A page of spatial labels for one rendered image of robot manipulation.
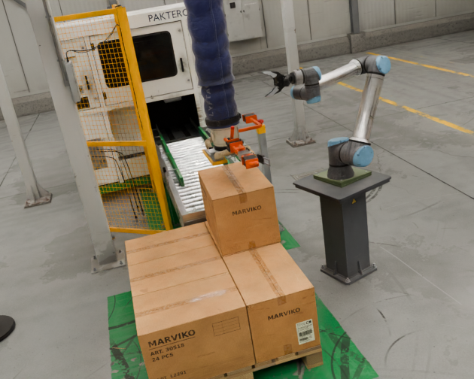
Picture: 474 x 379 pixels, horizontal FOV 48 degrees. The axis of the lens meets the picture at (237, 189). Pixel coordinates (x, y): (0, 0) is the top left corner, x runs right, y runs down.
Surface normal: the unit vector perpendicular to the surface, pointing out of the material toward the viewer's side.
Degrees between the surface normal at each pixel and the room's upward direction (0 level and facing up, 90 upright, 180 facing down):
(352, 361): 0
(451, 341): 0
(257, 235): 90
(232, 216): 90
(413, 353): 0
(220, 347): 90
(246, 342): 90
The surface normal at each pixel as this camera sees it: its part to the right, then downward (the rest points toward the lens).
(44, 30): 0.25, 0.33
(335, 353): -0.15, -0.92
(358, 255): 0.54, 0.24
